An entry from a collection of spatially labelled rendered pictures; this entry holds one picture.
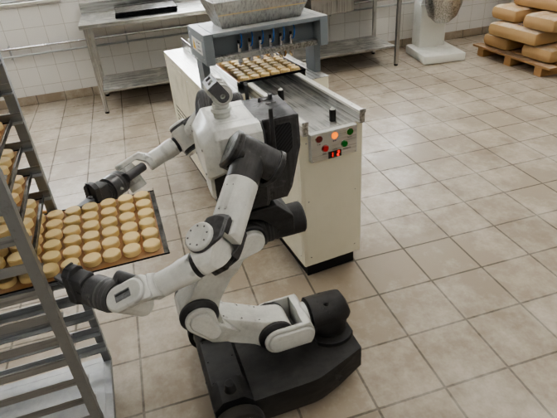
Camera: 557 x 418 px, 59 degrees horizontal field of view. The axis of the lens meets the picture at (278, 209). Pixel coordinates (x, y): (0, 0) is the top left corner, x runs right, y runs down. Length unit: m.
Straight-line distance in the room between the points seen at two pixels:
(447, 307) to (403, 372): 0.48
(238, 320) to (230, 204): 0.76
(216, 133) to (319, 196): 1.10
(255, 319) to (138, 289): 0.77
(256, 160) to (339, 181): 1.18
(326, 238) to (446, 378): 0.88
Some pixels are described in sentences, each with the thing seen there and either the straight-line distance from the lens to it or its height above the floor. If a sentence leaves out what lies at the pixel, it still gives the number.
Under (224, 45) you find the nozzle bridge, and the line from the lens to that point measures 2.83.
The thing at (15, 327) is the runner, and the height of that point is 0.78.
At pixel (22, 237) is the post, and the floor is 1.07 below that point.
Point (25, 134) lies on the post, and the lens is 1.74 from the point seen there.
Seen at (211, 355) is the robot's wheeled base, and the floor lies 0.19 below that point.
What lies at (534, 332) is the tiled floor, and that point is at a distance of 2.57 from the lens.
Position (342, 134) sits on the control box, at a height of 0.80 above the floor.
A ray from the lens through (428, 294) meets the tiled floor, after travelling 2.63.
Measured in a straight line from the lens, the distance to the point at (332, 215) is 2.52.
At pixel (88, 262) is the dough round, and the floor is 0.91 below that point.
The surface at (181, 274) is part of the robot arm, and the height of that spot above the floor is 0.98.
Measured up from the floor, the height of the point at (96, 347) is 0.24.
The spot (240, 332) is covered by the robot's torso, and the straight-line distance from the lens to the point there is 1.94.
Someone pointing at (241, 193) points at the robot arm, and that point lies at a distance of 1.24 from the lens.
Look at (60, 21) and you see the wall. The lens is 6.02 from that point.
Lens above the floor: 1.73
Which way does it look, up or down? 32 degrees down
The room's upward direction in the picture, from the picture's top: 5 degrees counter-clockwise
